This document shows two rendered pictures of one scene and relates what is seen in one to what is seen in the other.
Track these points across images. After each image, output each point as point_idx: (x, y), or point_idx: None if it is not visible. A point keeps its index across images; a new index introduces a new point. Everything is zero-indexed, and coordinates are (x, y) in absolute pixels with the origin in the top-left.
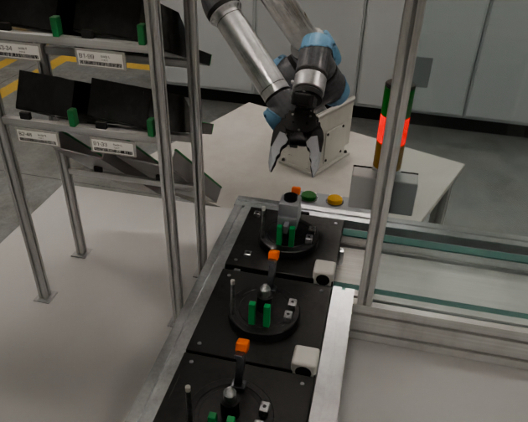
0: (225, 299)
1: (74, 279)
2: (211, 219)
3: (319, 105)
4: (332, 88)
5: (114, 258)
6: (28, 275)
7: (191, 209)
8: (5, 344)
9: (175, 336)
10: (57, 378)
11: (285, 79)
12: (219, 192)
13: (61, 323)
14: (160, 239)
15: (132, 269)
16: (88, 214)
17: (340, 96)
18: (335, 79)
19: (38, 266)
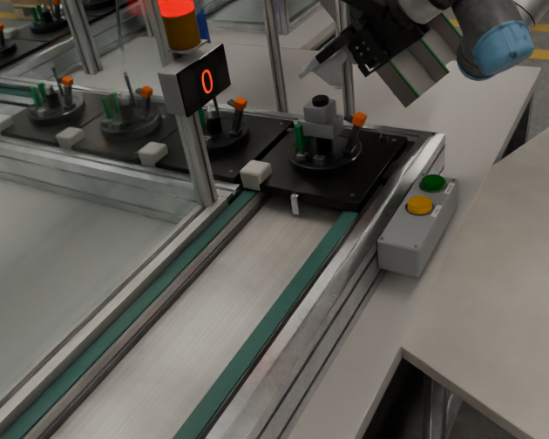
0: (248, 122)
1: (363, 93)
2: (459, 157)
3: (465, 53)
4: (460, 27)
5: (390, 107)
6: (375, 76)
7: (484, 143)
8: (296, 80)
9: (225, 107)
10: (254, 101)
11: (519, 5)
12: (412, 98)
13: (308, 96)
14: (419, 127)
15: (370, 117)
16: (473, 87)
17: (472, 53)
18: (459, 11)
19: (336, 52)
